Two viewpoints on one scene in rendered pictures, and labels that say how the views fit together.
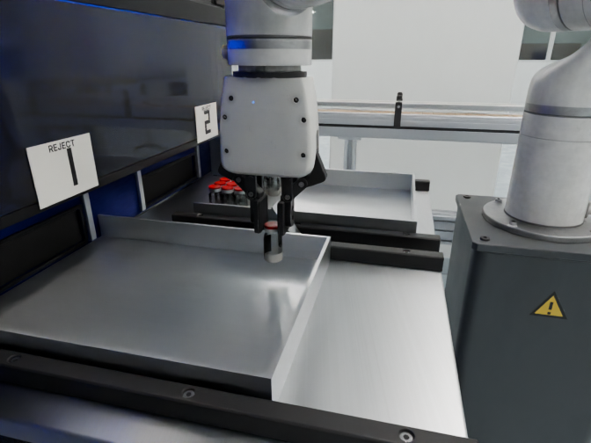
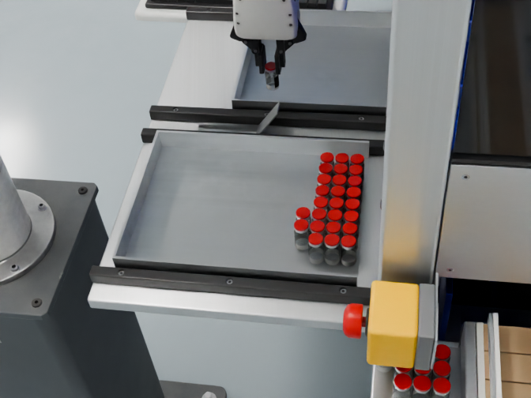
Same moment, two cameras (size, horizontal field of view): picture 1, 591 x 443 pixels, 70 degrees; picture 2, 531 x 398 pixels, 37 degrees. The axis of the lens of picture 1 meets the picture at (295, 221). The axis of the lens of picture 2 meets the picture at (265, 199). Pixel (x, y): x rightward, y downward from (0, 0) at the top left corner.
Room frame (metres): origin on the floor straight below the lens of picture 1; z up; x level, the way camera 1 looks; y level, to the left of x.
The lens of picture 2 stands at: (1.49, -0.01, 1.77)
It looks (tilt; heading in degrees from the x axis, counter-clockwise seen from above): 48 degrees down; 180
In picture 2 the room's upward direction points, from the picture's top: 6 degrees counter-clockwise
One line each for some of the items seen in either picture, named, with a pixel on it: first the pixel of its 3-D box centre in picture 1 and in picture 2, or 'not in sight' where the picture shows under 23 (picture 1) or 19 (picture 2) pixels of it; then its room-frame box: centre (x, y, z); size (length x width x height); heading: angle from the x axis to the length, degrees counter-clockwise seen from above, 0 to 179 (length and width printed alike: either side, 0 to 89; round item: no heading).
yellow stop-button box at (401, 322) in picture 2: not in sight; (399, 324); (1.00, 0.12, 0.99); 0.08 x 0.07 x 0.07; 76
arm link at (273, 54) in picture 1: (267, 54); not in sight; (0.45, 0.03, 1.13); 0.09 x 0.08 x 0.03; 76
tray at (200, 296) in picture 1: (157, 282); (340, 62); (0.40, 0.15, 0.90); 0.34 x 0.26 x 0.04; 76
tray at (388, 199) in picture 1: (315, 196); (248, 204); (0.71, -0.04, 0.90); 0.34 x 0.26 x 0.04; 76
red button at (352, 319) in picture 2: not in sight; (359, 321); (0.99, 0.08, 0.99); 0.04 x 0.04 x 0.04; 76
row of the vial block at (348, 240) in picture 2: (233, 185); (352, 208); (0.74, 0.12, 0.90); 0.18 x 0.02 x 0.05; 166
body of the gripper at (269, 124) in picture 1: (270, 118); (265, 3); (0.45, 0.03, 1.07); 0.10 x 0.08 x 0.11; 76
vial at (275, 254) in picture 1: (273, 243); (272, 76); (0.45, 0.03, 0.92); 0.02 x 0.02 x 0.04
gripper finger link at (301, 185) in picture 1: (294, 205); (254, 52); (0.44, 0.00, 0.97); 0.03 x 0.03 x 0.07; 76
